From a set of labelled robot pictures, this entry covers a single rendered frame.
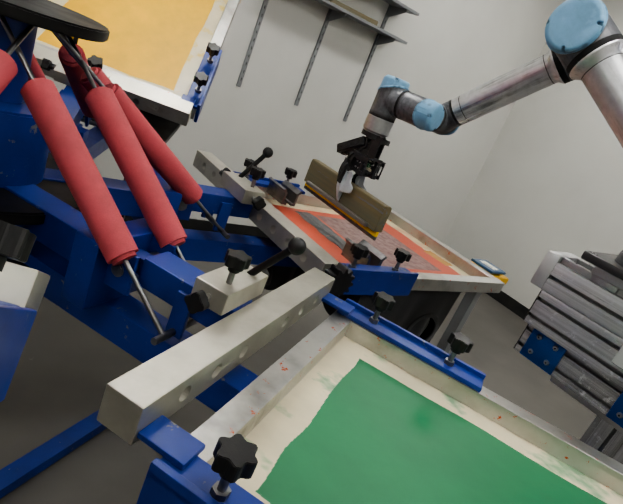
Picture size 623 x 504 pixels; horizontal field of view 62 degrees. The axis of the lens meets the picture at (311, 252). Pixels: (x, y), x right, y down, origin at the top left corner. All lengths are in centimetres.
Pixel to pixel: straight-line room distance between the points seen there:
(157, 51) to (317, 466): 147
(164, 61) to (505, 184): 412
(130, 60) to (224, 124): 182
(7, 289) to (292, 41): 329
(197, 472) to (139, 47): 151
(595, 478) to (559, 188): 425
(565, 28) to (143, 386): 104
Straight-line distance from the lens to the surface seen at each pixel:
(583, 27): 124
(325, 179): 156
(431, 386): 102
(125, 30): 193
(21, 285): 49
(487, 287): 175
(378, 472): 76
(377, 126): 143
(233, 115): 358
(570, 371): 140
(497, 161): 552
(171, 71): 181
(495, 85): 144
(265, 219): 127
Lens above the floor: 141
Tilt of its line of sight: 19 degrees down
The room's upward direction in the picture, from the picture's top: 23 degrees clockwise
